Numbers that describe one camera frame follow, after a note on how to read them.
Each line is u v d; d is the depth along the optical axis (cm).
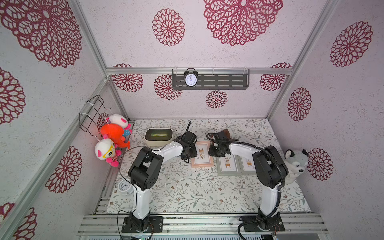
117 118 95
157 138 102
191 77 90
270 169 52
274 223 68
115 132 91
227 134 107
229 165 94
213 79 95
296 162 76
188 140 78
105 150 78
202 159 97
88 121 76
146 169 52
